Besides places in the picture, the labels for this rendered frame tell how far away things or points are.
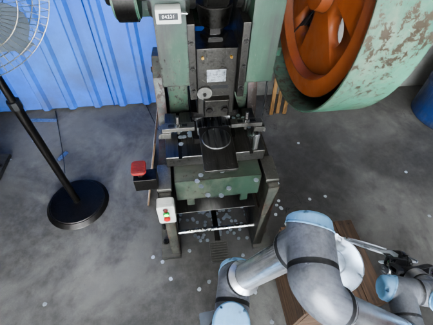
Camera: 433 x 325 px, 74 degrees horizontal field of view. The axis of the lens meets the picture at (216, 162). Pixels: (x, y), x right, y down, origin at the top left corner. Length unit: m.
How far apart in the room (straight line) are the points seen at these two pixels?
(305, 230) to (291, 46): 0.85
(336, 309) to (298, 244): 0.15
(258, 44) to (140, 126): 1.67
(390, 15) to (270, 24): 0.35
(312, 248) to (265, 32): 0.66
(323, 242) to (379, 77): 0.46
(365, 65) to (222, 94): 0.54
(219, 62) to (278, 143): 1.41
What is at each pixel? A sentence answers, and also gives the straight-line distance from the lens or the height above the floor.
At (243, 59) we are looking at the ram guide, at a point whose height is 1.15.
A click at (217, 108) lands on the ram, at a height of 0.94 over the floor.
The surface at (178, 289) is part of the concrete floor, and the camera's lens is 1.75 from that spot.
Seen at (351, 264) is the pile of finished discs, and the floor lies 0.36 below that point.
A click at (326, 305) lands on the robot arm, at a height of 1.03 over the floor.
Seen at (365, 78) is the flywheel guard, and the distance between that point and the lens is 0.88.
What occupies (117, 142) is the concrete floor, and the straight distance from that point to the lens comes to 2.42.
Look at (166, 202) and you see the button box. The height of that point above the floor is 0.63.
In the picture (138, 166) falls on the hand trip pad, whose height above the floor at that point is 0.76.
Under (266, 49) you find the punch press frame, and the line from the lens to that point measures 1.03.
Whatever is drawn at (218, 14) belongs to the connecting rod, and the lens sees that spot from 1.03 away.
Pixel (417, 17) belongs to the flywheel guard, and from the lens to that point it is 0.84.
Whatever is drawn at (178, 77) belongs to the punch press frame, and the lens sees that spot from 1.04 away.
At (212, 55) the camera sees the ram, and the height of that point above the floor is 1.15.
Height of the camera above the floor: 1.67
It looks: 50 degrees down
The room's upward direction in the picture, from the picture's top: 2 degrees clockwise
